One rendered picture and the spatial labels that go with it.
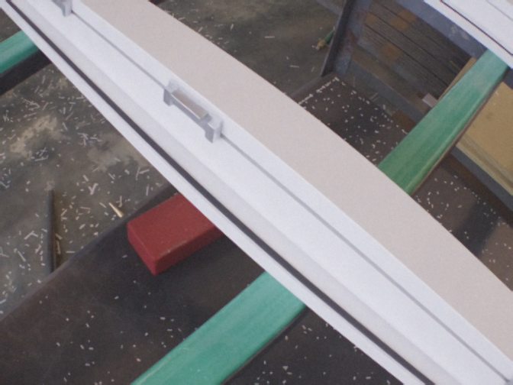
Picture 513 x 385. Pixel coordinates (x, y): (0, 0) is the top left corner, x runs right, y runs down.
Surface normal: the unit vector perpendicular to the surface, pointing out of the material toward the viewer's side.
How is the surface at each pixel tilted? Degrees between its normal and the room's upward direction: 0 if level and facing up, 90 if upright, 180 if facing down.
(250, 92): 0
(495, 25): 90
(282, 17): 0
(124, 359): 0
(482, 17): 90
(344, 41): 90
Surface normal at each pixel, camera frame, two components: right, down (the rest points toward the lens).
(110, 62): -0.66, 0.53
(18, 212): 0.18, -0.58
